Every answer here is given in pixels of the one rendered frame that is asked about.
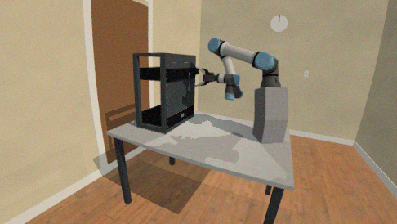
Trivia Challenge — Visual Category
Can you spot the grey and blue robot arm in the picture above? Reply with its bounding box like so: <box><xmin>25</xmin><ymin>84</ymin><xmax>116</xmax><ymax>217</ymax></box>
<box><xmin>208</xmin><ymin>38</ymin><xmax>281</xmax><ymax>101</ymax></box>

